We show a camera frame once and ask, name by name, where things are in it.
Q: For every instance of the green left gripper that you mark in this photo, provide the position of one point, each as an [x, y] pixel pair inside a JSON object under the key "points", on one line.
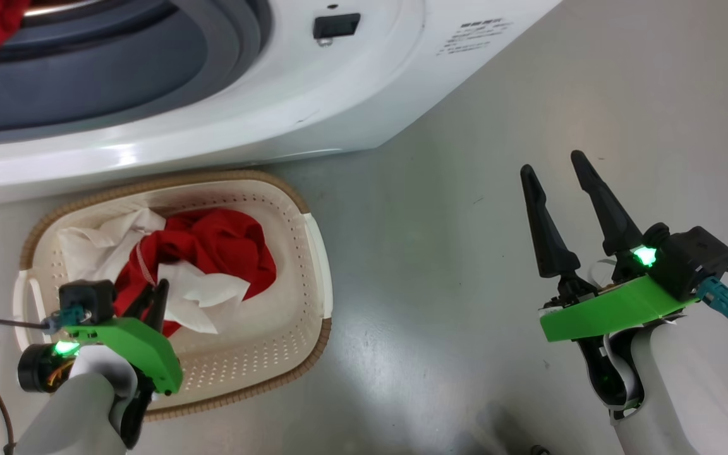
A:
{"points": [[143, 344]]}

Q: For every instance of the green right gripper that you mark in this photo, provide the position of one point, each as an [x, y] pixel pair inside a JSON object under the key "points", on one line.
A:
{"points": [[610, 309]]}

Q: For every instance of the white garment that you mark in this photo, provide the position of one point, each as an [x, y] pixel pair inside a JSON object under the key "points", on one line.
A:
{"points": [[105, 243]]}

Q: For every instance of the cream perforated laundry basket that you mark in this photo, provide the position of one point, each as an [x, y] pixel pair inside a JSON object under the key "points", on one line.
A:
{"points": [[275, 341]]}

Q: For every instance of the grey rubber door seal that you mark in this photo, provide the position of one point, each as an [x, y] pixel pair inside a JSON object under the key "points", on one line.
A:
{"points": [[86, 82]]}

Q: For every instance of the white washing machine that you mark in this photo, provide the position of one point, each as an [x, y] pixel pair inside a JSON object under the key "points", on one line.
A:
{"points": [[339, 95]]}

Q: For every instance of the printed instruction label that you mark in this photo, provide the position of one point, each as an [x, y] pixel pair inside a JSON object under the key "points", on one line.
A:
{"points": [[474, 36]]}

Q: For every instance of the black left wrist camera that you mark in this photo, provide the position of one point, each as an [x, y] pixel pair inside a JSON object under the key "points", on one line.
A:
{"points": [[89, 297]]}

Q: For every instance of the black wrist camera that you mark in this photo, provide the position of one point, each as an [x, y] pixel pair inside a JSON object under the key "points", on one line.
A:
{"points": [[692, 259], [89, 297]]}

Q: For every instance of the teal left camera connector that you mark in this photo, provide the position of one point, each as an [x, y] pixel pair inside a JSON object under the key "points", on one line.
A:
{"points": [[70, 316]]}

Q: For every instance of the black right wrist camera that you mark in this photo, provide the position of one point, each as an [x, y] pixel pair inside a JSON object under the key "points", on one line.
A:
{"points": [[692, 259]]}

